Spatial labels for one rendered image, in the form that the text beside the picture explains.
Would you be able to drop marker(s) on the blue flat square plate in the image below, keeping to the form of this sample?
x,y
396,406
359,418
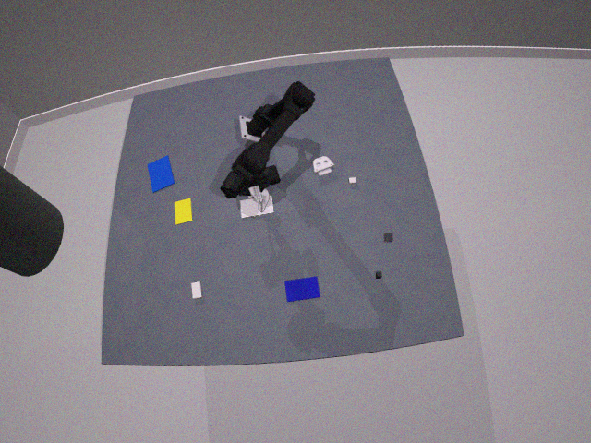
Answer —
x,y
302,289

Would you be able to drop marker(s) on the blue flat rectangular plate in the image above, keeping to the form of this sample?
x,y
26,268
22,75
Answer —
x,y
161,174

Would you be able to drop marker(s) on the yellow flat plate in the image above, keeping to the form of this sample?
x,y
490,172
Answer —
x,y
183,211

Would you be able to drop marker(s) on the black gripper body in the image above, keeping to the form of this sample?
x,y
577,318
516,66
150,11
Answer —
x,y
270,174

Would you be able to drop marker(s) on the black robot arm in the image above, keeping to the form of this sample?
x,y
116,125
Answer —
x,y
277,118

